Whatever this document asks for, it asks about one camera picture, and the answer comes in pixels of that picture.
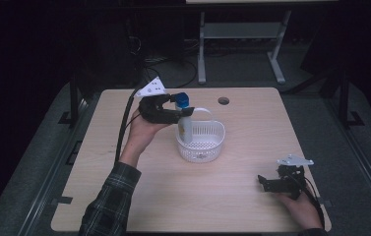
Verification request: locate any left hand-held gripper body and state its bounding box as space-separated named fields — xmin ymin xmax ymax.
xmin=134 ymin=76 xmax=181 ymax=125

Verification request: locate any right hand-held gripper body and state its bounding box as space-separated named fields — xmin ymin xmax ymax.
xmin=264 ymin=153 xmax=315 ymax=202

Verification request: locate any white bottle with blue cap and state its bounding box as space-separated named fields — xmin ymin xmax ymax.
xmin=174 ymin=91 xmax=195 ymax=145

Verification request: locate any white plastic basket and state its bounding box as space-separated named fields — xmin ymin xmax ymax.
xmin=174 ymin=106 xmax=226 ymax=164

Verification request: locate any person's left hand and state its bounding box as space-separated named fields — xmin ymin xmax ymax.
xmin=127 ymin=108 xmax=171 ymax=157

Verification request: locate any person's right hand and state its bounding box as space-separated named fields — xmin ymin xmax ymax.
xmin=276 ymin=191 xmax=324 ymax=231

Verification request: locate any black metal stand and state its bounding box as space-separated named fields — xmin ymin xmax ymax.
xmin=57 ymin=73 xmax=84 ymax=126
xmin=337 ymin=67 xmax=366 ymax=130

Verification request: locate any black floor cable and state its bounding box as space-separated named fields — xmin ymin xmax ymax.
xmin=139 ymin=57 xmax=200 ymax=90

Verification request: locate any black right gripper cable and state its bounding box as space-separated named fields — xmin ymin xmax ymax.
xmin=290 ymin=175 xmax=326 ymax=228

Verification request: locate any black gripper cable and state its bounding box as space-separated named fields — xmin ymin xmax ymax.
xmin=114 ymin=87 xmax=143 ymax=164
xmin=290 ymin=175 xmax=326 ymax=228

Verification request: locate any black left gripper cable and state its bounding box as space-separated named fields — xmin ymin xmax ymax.
xmin=114 ymin=87 xmax=143 ymax=164

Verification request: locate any grey metal table frame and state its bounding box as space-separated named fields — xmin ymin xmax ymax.
xmin=197 ymin=9 xmax=293 ymax=86

